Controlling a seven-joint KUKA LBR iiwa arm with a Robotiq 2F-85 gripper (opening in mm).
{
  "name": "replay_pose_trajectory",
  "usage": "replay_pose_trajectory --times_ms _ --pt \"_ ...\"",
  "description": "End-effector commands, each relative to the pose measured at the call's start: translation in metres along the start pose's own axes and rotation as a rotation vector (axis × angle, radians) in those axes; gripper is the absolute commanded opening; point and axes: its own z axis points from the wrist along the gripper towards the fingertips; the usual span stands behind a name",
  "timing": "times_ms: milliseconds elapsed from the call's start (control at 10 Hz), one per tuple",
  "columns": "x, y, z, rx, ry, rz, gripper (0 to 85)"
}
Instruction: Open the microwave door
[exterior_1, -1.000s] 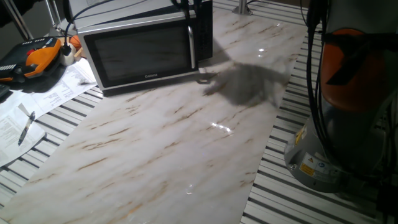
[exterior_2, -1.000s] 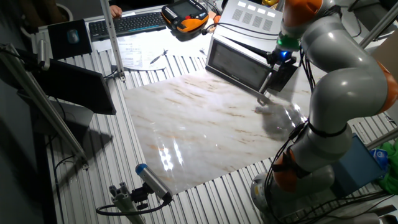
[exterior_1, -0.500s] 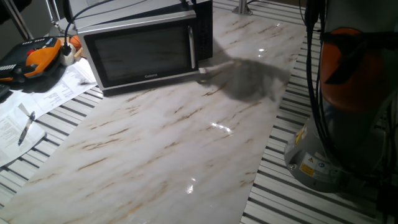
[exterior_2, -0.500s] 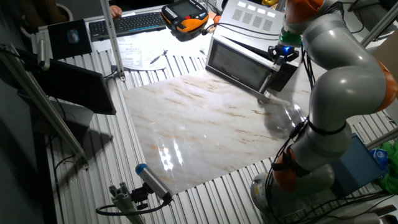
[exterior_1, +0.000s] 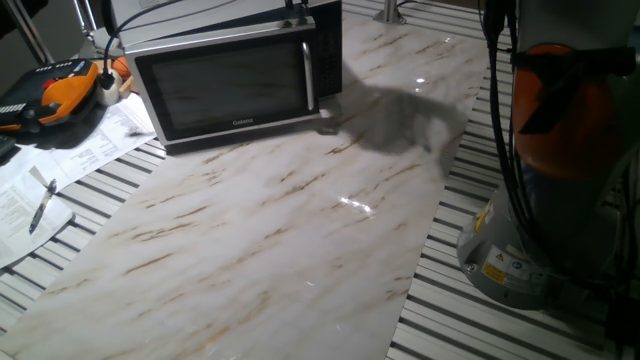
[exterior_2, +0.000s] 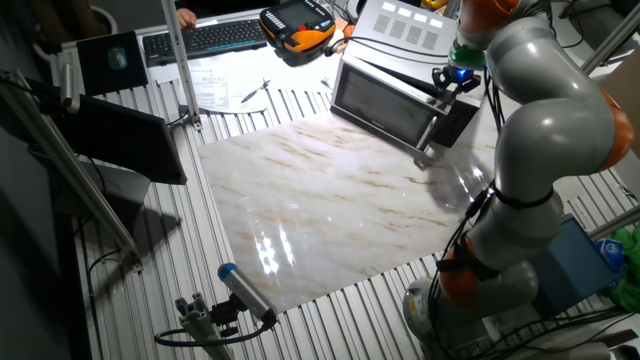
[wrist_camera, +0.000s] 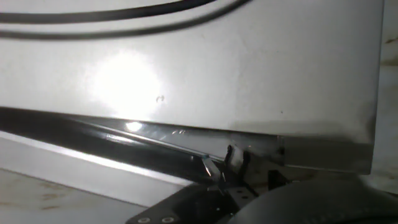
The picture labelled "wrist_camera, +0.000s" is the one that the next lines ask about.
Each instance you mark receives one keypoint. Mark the silver microwave body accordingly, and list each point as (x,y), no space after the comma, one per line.
(217,62)

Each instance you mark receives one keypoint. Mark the marble pattern table mat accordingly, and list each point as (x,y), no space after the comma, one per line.
(46,202)

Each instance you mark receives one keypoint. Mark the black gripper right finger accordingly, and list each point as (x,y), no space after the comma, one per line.
(275,179)

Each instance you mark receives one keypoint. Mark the black glass microwave door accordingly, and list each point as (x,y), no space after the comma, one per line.
(93,168)

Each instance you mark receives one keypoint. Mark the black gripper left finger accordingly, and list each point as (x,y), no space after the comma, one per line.
(213,169)

